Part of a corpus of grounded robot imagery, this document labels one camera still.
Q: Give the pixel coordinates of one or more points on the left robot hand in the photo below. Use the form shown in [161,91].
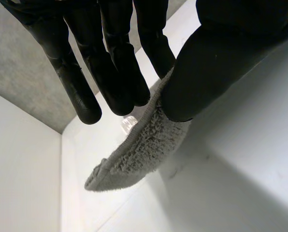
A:
[216,60]

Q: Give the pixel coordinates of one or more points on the grey towel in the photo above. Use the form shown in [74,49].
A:
[143,147]

